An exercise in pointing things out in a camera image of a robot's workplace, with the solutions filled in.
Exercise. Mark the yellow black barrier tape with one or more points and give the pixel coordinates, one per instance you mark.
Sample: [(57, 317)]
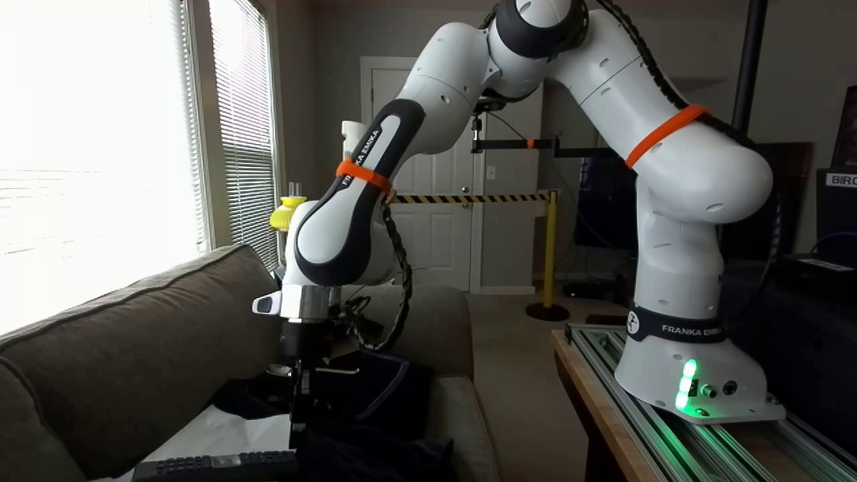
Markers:
[(472, 195)]

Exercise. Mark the black vertical pole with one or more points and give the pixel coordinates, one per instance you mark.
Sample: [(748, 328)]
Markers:
[(750, 61)]

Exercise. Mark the white door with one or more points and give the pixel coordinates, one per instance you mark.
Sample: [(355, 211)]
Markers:
[(437, 230)]

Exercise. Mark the narrow window blinds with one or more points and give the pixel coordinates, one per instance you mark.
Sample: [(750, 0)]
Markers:
[(245, 134)]

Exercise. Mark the olive grey couch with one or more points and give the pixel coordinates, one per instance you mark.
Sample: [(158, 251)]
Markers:
[(117, 376)]

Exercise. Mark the aluminium mounting rail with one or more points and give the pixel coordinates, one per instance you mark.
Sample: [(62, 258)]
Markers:
[(713, 446)]

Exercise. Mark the wide window blinds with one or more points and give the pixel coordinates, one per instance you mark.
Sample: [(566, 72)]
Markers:
[(90, 134)]

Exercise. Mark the black cabinet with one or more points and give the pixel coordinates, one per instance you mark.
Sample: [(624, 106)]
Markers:
[(805, 339)]

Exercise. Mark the wooden table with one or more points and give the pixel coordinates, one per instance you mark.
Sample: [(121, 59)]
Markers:
[(606, 417)]

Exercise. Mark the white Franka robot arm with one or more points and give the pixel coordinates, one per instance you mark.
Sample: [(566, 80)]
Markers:
[(679, 222)]

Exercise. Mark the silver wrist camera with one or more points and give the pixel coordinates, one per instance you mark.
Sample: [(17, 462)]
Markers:
[(268, 306)]

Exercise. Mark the yellow stanchion pole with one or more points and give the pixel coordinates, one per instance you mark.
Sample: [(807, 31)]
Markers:
[(549, 258)]

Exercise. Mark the white paper sheet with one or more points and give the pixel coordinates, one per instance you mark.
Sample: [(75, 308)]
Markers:
[(224, 431)]

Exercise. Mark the black television screen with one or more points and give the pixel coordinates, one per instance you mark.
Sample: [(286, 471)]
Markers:
[(604, 201)]

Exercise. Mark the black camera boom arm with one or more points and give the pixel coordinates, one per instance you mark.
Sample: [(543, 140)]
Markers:
[(499, 143)]

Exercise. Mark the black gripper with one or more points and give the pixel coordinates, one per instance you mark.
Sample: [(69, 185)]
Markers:
[(311, 344)]

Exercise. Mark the yellow plastic object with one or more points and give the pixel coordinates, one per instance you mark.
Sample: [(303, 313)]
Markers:
[(286, 215)]

